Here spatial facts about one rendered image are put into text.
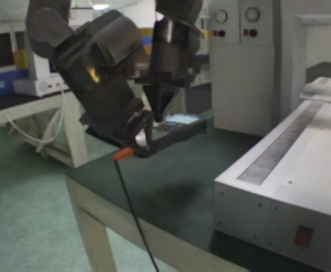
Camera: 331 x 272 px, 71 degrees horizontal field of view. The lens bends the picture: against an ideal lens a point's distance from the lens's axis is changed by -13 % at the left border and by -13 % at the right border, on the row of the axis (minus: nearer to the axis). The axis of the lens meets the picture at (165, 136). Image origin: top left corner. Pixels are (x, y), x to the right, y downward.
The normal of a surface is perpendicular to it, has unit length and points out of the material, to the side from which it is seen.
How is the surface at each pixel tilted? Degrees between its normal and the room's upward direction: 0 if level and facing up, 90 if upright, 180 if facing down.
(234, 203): 90
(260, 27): 90
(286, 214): 90
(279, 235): 90
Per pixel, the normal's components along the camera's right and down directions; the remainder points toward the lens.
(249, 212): -0.65, 0.30
